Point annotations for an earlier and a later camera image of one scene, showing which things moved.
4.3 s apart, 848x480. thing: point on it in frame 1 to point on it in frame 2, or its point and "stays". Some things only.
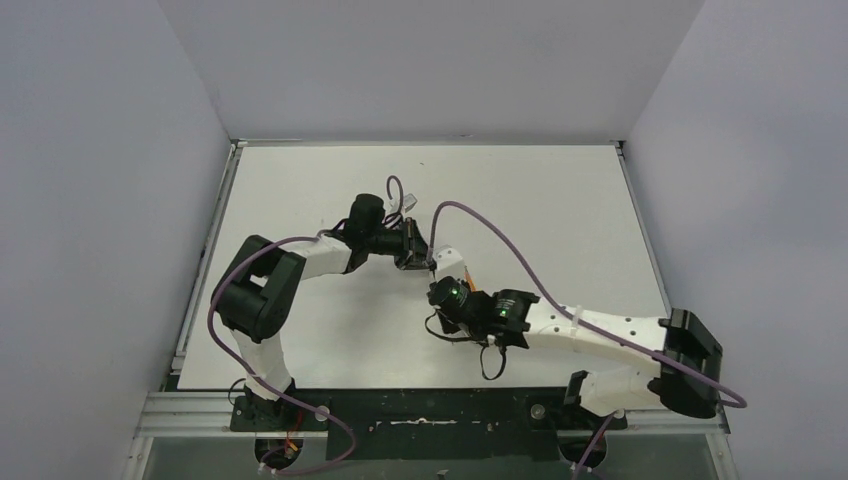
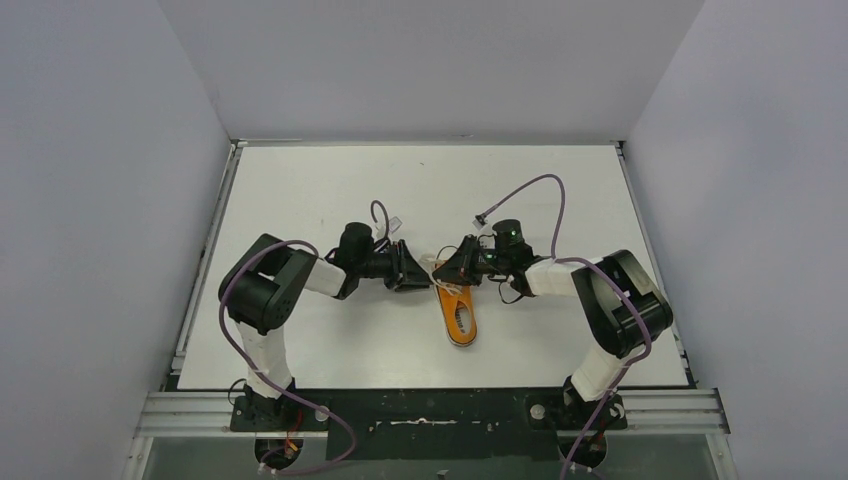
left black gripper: x=411 y=244 to x=399 y=266
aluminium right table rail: x=661 y=286 stays
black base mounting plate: x=427 y=424 stays
